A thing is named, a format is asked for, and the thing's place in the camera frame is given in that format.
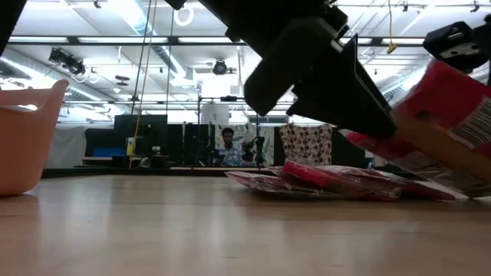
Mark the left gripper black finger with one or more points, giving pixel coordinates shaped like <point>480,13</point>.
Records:
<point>345,96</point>
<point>284,73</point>

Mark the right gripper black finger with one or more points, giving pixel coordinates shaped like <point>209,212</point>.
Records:
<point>456,44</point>

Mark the red popcorn bag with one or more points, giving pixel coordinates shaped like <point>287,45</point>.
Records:
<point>257,182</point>
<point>441,96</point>
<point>318,176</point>

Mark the small black background robot arm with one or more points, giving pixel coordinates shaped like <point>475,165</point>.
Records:
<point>259,149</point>

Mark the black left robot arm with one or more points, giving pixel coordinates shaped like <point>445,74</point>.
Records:
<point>7,19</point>

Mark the black partition panel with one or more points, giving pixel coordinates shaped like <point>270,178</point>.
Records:
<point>348,149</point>

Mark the red dotted patterned cloth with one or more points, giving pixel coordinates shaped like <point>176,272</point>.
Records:
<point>307,143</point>

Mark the round black ceiling spotlight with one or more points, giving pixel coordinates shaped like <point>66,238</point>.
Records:
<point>219,67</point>

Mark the yellow hanging ceiling plug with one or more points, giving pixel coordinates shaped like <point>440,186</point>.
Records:
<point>391,48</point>

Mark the white square sign panel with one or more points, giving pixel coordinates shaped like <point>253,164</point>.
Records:
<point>215,114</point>

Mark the blue box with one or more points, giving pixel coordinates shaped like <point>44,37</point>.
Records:
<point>103,152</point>

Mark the white draped cloth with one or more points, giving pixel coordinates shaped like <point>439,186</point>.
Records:
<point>69,145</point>

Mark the pink plastic basket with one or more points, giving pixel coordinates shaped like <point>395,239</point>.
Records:
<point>23,153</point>

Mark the black metal stand frame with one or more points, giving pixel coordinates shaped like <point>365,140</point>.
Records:
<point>198,130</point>

